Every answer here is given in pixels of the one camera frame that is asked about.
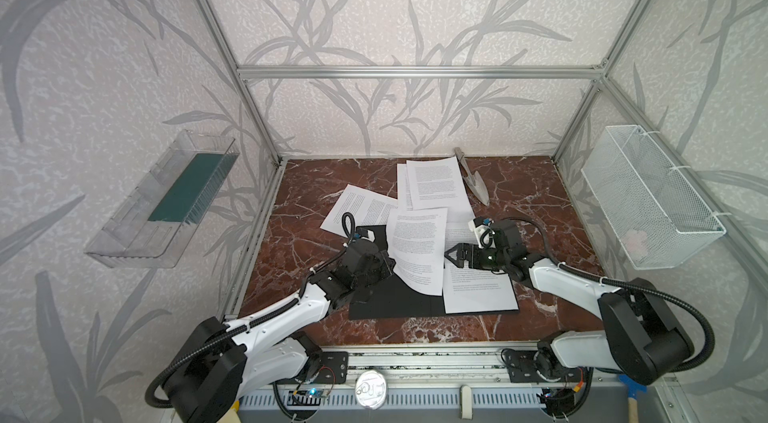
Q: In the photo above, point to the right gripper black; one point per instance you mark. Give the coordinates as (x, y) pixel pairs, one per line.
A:
(471, 254)

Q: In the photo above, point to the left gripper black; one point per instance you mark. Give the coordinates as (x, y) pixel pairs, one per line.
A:
(377, 261)

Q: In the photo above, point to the printed paper sheet top stack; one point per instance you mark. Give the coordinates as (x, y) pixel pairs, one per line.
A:
(416, 242)

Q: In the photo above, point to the black folder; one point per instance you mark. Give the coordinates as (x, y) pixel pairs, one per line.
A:
(392, 298)

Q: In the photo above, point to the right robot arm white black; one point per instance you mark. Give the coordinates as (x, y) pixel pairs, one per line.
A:
(645, 333)

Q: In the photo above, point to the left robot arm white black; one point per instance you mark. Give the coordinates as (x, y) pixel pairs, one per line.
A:
(222, 361)

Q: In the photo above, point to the metal garden trowel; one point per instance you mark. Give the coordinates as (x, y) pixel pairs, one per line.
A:
(473, 180)

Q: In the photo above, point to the printed paper sheet under stack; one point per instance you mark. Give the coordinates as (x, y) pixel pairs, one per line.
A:
(434, 184)

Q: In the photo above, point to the round metal can lid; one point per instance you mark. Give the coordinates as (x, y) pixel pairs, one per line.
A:
(371, 389)

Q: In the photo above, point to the green circuit board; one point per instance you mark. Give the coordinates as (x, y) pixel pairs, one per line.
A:
(312, 396)

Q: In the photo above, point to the pink object in basket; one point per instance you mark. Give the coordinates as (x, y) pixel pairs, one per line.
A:
(635, 244)

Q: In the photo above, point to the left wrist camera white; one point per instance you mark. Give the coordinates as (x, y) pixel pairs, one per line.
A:
(364, 233)

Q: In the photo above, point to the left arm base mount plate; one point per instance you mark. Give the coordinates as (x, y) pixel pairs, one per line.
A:
(326, 367)

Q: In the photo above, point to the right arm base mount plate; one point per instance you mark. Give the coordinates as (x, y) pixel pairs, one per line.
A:
(540, 366)

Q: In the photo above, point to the white wire mesh basket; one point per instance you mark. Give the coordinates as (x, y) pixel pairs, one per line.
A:
(639, 187)

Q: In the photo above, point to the clear plastic wall tray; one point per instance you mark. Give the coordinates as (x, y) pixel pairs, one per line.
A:
(152, 228)

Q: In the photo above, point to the blue shovel wooden handle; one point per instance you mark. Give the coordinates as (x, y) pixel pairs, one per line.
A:
(633, 390)

